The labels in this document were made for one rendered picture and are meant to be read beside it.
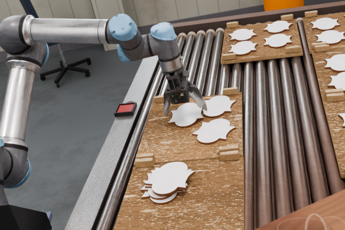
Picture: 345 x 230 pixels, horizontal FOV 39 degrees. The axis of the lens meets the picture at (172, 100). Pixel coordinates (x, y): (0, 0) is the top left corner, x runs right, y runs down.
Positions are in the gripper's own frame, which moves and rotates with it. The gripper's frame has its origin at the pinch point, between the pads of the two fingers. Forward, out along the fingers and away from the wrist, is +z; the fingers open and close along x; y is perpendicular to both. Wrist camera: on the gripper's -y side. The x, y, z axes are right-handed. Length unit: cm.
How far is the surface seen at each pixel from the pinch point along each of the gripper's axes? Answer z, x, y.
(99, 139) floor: 98, -100, -136
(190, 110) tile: 0.4, 1.3, -1.8
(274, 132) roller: 4.3, 29.9, 12.8
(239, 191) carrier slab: 0.2, 18.7, 43.5
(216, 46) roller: 7, 7, -65
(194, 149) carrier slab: 0.8, 4.1, 21.2
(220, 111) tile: 1.5, 12.0, 0.1
